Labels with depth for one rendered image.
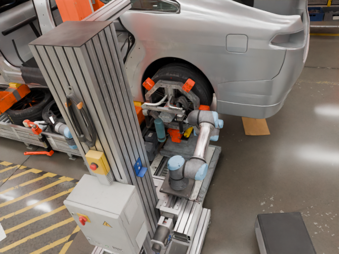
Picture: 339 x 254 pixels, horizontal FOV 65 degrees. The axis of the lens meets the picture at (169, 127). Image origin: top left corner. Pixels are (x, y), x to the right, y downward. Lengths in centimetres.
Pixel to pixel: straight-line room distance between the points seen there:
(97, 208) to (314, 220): 205
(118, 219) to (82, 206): 22
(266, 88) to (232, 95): 30
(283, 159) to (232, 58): 148
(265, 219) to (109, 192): 136
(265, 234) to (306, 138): 163
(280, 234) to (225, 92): 124
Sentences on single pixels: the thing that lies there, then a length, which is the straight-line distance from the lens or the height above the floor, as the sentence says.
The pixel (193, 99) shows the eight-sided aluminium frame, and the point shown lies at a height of 99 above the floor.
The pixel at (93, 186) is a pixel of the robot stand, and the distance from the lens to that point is 159.
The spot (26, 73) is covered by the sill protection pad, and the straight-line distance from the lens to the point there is 391.
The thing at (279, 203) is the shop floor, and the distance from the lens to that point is 294.
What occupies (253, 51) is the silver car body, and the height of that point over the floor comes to 141.
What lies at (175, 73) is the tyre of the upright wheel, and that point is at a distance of 249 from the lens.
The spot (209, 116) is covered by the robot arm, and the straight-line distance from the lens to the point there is 197.
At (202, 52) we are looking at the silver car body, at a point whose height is 138.
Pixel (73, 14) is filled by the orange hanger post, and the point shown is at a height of 186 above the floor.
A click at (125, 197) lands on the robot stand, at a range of 148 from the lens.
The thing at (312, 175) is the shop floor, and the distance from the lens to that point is 325.
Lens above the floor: 239
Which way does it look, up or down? 40 degrees down
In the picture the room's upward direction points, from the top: 9 degrees counter-clockwise
